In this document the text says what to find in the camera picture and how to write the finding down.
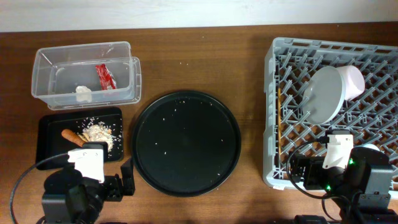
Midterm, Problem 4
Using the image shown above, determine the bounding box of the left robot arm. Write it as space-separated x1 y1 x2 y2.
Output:
42 142 135 223

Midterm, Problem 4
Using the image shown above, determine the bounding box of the left black cable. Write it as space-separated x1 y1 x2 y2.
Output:
9 152 71 224

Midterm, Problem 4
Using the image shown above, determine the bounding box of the pink bowl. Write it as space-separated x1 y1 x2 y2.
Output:
337 65 365 101

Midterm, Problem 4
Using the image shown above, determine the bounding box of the black rectangular tray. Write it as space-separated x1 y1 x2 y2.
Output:
35 107 124 162

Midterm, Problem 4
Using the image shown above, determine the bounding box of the red snack wrapper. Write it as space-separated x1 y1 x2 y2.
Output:
95 64 117 90

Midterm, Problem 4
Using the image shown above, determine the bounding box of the grey plate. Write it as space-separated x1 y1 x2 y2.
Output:
302 66 346 124

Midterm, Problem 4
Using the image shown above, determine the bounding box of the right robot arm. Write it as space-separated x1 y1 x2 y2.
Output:
287 147 397 223

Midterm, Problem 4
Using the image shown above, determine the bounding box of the peanut shells and rice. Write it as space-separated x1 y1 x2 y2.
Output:
76 117 122 154

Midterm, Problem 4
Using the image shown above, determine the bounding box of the wooden chopstick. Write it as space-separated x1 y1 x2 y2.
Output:
277 88 282 159

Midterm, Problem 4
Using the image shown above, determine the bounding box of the clear plastic bin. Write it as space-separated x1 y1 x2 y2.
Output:
31 41 142 110

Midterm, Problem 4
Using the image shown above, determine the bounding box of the orange carrot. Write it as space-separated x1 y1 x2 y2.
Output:
61 129 85 147

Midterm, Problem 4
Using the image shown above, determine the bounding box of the round black tray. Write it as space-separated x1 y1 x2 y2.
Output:
131 90 241 197

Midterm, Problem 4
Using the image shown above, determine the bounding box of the grey dishwasher rack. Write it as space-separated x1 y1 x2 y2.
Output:
262 37 397 190

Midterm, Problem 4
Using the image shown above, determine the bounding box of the white tissue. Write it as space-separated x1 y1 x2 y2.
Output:
75 86 92 103

